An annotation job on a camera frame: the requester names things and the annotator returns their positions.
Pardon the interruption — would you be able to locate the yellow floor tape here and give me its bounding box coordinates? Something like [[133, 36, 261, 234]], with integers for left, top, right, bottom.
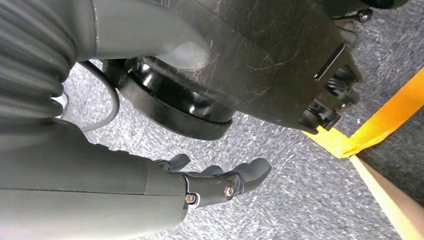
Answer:
[[302, 67, 424, 159]]

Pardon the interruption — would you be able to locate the black scratched base panel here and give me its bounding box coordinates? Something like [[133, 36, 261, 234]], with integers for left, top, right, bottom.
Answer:
[[142, 0, 364, 135]]

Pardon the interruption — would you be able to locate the beige-edged brown board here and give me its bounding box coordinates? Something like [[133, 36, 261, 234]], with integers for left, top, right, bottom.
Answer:
[[349, 155, 424, 240]]

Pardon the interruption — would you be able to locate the black round base disc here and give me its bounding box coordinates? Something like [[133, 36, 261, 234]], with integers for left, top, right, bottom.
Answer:
[[101, 57, 237, 141]]

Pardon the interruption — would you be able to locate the black caster wheel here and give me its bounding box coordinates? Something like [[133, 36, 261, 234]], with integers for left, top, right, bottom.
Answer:
[[299, 64, 361, 133]]

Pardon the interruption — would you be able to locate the black bolted bracket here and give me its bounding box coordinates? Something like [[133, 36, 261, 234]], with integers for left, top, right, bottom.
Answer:
[[322, 0, 408, 25]]

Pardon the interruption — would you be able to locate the grey cable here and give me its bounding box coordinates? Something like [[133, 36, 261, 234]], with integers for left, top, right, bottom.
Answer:
[[77, 60, 121, 133]]

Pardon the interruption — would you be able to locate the white flat plate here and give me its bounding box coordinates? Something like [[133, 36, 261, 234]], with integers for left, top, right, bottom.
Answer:
[[52, 93, 69, 119]]

